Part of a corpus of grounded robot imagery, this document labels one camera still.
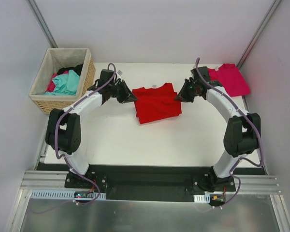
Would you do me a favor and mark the magenta t shirt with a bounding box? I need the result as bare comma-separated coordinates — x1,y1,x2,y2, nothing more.
208,63,251,97

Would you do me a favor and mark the red t shirt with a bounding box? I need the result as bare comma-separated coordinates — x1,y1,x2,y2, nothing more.
132,83,182,124

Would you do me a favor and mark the wicker basket with cloth liner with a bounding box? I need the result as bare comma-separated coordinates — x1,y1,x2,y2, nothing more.
29,48,95,114

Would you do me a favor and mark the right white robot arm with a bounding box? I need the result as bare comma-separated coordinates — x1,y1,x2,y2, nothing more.
175,66,261,192

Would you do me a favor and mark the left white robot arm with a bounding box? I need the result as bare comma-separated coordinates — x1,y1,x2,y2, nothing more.
45,68,138,188

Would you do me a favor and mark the black t shirt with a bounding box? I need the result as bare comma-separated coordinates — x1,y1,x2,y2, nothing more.
57,64,83,76

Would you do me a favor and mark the teal t shirt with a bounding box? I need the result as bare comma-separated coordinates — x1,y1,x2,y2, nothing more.
44,70,80,96

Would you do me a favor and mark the pink t shirt in basket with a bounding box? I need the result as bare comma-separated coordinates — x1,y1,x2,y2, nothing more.
46,73,63,92

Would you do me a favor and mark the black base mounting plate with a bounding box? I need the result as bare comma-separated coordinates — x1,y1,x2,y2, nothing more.
36,164,235,202

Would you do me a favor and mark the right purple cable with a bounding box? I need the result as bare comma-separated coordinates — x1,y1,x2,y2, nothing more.
194,57,264,213

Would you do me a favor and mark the purple cable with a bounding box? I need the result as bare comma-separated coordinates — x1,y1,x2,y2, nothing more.
29,63,117,214
194,57,264,213

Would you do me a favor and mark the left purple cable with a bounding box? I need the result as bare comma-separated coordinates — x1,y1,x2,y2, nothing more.
29,63,117,214

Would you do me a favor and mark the right white cable duct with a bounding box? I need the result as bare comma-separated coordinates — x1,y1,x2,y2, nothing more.
193,194,210,203

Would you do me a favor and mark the white cable duct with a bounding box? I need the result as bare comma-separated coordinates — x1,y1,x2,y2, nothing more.
31,190,106,201
193,194,210,203

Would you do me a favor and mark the aluminium frame rail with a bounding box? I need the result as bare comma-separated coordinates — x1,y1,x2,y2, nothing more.
21,171,68,189

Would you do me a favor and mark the left white cable duct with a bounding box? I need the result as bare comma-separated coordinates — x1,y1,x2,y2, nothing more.
31,190,106,201

